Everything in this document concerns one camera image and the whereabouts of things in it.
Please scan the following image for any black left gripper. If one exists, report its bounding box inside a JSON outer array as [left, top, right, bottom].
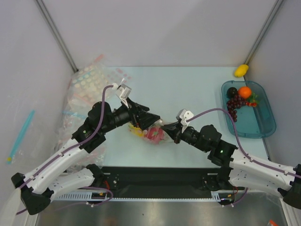
[[101, 97, 159, 134]]

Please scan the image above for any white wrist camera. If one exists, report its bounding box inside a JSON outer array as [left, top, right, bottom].
[[176, 109, 194, 131], [112, 83, 132, 108]]

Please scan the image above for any pink dotted zip top bag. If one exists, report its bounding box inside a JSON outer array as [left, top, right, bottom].
[[127, 119, 174, 145]]

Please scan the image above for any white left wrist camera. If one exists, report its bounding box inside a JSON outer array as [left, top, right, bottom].
[[112, 83, 132, 108]]

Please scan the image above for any aluminium frame rail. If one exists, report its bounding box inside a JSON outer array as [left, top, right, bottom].
[[32, 171, 289, 192]]

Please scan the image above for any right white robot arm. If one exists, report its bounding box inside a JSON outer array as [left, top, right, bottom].
[[161, 122, 301, 209]]

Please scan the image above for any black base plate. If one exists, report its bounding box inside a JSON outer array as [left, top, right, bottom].
[[76, 166, 245, 199]]

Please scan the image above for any yellow mango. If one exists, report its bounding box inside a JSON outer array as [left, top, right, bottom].
[[234, 64, 249, 78]]

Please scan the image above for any teal plastic fruit bin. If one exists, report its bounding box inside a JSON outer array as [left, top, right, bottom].
[[221, 81, 277, 138]]

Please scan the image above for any dark plum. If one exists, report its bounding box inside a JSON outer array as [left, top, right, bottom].
[[226, 87, 238, 98]]

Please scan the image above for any purple grape bunch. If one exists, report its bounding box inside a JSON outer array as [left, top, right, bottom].
[[226, 94, 259, 122]]

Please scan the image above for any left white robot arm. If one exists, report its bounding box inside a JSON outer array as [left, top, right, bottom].
[[11, 98, 160, 215]]

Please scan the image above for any pile of zip bags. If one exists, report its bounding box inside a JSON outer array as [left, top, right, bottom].
[[50, 53, 134, 165]]

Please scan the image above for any blue zipper bag on wall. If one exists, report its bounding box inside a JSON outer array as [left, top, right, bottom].
[[6, 109, 57, 165]]

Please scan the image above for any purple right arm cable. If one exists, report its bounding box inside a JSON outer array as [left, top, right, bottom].
[[185, 108, 301, 208]]

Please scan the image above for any white slotted cable duct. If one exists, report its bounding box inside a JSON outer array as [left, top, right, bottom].
[[53, 190, 235, 202]]

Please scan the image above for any orange fruit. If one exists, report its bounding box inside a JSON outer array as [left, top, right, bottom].
[[238, 86, 252, 99]]

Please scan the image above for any pink dragon fruit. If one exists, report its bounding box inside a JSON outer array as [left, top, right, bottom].
[[145, 126, 168, 145]]

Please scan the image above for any yellow banana bunch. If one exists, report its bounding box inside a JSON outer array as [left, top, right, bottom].
[[128, 123, 147, 137]]

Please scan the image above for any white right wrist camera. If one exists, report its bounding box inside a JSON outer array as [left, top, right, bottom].
[[176, 109, 194, 131]]

